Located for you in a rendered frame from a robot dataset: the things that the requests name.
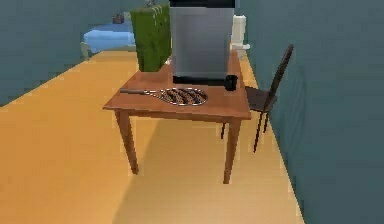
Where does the brown wooden table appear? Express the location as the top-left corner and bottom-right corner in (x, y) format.
(102, 49), (253, 185)

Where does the black mug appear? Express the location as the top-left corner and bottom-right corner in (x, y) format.
(224, 74), (239, 92)

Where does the grey box appliance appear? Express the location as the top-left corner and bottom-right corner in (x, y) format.
(168, 0), (236, 87)

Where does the dark brown chair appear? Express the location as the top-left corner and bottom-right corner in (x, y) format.
(220, 43), (295, 154)

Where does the green box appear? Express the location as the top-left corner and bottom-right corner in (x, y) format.
(129, 3), (173, 73)

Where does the blue bed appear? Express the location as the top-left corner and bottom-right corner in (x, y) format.
(80, 22), (137, 61)

